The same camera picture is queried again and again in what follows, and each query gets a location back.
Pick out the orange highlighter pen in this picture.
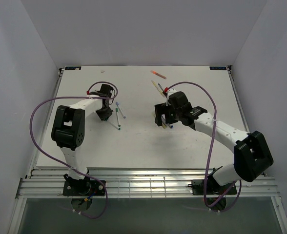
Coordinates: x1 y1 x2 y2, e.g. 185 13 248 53
150 70 167 79

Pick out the blue cap white marker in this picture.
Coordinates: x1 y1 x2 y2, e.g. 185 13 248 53
164 118 173 129

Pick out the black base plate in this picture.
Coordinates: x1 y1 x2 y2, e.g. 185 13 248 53
62 174 106 196
188 179 237 195

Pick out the lavender acrylic marker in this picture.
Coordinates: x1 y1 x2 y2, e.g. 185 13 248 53
116 102 126 119

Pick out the right blue corner label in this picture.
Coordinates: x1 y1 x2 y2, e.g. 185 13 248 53
209 66 227 71

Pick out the left blue corner label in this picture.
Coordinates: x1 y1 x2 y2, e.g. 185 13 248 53
64 66 82 71

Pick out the yellow highlighter pen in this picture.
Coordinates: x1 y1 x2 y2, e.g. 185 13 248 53
152 112 167 129

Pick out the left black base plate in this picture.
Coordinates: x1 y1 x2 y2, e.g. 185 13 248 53
62 174 106 196

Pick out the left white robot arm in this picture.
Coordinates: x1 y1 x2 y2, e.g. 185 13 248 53
51 84 115 195

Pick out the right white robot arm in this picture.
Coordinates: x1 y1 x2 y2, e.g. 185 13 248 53
154 89 274 194

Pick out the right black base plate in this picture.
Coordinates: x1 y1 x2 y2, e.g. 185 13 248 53
188 179 237 195

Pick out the blue corner label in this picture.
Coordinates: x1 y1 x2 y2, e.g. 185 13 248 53
64 66 82 71
209 66 227 71

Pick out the yellow slim pen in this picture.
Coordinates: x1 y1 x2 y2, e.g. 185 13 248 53
151 80 165 97

